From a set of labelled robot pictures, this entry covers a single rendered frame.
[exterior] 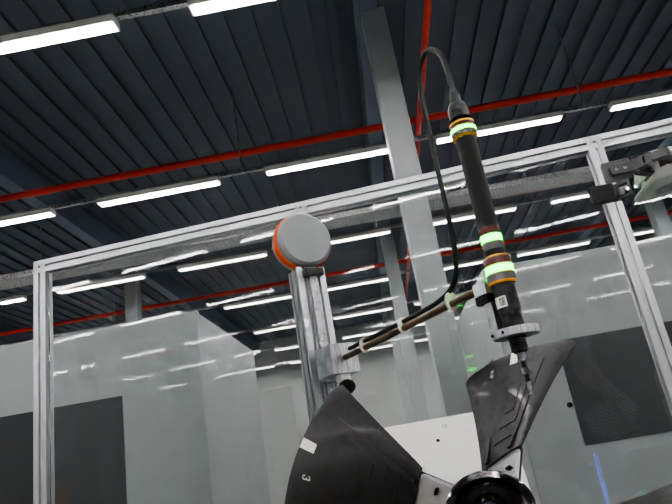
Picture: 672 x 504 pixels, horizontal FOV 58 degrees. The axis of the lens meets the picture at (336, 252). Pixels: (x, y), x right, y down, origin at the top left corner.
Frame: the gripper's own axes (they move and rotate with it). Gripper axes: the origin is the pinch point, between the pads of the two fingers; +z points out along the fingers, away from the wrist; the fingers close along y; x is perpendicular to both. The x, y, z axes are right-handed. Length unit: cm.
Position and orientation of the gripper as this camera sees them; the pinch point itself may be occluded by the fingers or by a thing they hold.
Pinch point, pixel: (602, 184)
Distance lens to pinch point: 104.6
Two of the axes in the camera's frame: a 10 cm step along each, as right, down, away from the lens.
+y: 1.8, 2.9, 9.4
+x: -1.6, -9.3, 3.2
